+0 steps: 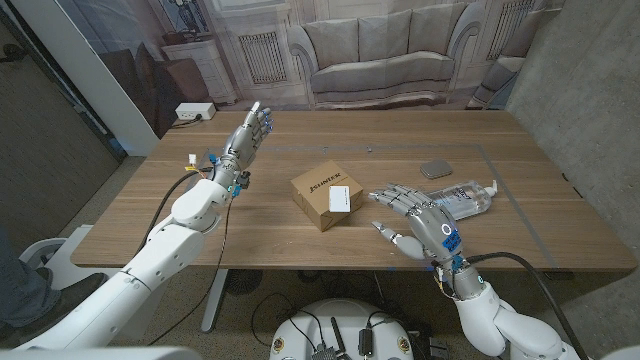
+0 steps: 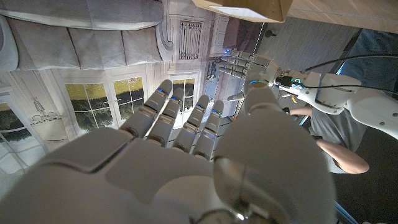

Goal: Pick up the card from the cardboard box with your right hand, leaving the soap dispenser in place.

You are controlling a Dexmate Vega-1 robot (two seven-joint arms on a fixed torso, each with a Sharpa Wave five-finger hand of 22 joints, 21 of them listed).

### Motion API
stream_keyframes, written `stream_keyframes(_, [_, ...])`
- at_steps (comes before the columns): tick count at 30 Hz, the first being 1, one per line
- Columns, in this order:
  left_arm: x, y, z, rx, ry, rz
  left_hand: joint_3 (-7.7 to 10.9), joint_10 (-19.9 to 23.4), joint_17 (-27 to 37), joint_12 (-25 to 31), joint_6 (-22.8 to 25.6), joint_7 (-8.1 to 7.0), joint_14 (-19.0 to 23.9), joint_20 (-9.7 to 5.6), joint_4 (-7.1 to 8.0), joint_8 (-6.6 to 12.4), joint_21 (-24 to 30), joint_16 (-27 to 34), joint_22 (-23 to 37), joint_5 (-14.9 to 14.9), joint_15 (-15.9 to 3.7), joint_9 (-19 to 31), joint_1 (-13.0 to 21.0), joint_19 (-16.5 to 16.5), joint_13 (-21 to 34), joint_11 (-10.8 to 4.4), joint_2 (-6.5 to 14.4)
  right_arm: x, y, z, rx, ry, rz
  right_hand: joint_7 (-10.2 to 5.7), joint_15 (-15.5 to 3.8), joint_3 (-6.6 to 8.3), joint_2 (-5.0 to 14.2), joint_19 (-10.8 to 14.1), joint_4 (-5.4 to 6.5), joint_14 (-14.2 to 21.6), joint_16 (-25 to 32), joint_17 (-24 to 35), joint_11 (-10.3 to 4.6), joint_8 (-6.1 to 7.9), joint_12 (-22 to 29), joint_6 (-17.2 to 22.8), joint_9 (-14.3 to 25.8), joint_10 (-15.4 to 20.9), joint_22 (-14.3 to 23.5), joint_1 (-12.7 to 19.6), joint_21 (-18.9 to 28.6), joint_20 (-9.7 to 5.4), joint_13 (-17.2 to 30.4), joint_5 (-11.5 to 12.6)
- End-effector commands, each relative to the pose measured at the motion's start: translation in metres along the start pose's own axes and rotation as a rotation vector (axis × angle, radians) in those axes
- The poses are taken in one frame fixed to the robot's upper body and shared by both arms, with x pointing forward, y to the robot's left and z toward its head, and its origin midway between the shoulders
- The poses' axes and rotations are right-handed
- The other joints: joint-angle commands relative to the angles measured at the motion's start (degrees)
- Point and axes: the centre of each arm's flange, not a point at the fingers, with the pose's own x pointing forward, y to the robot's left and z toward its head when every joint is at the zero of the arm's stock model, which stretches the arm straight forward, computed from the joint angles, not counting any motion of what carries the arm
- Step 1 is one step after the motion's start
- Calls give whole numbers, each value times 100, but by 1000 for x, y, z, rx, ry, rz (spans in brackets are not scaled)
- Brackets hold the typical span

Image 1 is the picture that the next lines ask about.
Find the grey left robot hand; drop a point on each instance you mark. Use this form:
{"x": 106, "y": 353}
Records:
{"x": 242, "y": 145}

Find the printed living room backdrop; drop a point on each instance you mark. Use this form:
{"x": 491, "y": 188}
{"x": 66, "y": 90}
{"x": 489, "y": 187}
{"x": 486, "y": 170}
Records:
{"x": 380, "y": 50}

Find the white floor stand base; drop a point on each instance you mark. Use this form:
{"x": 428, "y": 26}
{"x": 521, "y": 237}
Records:
{"x": 65, "y": 255}

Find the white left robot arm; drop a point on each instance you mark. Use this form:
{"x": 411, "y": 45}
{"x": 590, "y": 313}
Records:
{"x": 160, "y": 255}

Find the black adapter on torso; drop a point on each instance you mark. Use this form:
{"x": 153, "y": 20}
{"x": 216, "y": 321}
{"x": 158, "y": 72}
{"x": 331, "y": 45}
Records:
{"x": 365, "y": 342}

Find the dark leather shoe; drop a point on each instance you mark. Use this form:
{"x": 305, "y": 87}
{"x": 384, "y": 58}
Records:
{"x": 70, "y": 300}

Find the small black floor box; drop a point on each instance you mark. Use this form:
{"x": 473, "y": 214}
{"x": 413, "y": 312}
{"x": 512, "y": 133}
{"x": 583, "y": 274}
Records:
{"x": 438, "y": 348}

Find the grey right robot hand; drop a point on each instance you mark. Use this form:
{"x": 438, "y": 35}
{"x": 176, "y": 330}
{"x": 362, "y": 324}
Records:
{"x": 435, "y": 230}

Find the black round floor fan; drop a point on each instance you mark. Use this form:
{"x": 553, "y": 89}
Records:
{"x": 243, "y": 281}

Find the white power strip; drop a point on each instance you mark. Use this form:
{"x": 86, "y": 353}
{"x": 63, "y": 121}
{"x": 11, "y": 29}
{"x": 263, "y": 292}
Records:
{"x": 195, "y": 110}

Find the grey square pad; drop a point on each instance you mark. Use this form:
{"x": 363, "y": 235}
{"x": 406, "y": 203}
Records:
{"x": 436, "y": 169}

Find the black antenna on torso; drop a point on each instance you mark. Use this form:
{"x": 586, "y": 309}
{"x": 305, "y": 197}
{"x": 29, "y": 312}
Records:
{"x": 338, "y": 335}

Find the white robot torso base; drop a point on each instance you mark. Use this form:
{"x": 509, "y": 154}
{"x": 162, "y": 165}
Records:
{"x": 345, "y": 320}

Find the person leg in jeans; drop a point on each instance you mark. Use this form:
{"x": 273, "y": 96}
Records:
{"x": 22, "y": 285}

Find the white table leg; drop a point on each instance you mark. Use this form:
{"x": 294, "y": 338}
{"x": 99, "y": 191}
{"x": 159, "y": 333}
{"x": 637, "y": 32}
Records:
{"x": 214, "y": 300}

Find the white robot chest edge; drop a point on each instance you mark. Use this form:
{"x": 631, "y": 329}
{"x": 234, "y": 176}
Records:
{"x": 100, "y": 354}

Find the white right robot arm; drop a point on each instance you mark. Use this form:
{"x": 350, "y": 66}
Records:
{"x": 480, "y": 315}

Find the clear soap dispenser bottle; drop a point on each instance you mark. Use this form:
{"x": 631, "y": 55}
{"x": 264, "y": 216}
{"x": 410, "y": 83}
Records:
{"x": 465, "y": 200}

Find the brown cardboard box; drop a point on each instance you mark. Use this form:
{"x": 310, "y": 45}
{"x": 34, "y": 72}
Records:
{"x": 312, "y": 200}

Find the white card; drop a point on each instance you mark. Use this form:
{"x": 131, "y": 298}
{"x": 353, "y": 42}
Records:
{"x": 340, "y": 199}

